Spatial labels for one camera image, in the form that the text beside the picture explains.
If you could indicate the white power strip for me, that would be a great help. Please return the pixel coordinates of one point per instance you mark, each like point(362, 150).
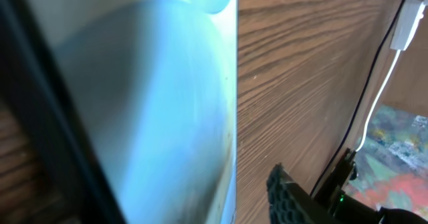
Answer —
point(407, 23)

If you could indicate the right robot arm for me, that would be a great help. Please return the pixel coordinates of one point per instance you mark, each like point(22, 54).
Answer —
point(347, 210)

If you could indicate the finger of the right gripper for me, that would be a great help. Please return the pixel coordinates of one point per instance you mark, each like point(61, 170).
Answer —
point(290, 204)

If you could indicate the Samsung Galaxy smartphone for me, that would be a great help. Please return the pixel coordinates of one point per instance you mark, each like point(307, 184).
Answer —
point(131, 104)

